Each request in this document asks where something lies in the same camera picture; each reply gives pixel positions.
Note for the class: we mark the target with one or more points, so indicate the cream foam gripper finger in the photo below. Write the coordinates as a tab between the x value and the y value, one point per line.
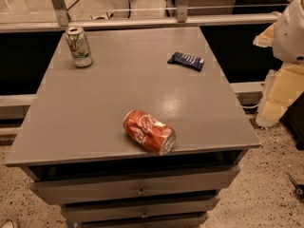
265	38
282	88

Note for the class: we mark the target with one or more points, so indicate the white green 7up can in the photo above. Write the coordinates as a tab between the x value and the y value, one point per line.
79	47

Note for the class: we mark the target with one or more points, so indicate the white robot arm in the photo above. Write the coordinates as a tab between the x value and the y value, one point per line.
288	39

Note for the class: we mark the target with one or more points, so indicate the blue rxbar wrapper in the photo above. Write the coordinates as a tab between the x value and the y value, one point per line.
186	60

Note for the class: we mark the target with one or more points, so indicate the crushed red coca-cola can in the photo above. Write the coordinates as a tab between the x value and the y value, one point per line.
150	133

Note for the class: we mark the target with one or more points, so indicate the black tool on floor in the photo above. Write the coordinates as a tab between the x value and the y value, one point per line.
298	188

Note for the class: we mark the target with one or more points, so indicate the grey drawer cabinet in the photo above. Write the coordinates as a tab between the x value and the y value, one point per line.
74	126

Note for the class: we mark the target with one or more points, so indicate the bottom grey drawer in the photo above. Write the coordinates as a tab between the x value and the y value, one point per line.
190	220

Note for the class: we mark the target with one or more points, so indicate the grey drawer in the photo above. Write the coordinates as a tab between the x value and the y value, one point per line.
135	185
140	209
190	220

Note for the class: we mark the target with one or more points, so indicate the top grey drawer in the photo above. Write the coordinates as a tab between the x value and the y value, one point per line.
135	185

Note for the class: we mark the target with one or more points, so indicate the middle grey drawer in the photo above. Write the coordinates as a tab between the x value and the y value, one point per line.
140	209

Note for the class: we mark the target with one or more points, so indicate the white shoe tip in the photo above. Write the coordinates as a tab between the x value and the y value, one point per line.
10	224

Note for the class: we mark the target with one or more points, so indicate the grey metal railing frame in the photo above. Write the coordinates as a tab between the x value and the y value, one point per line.
56	15

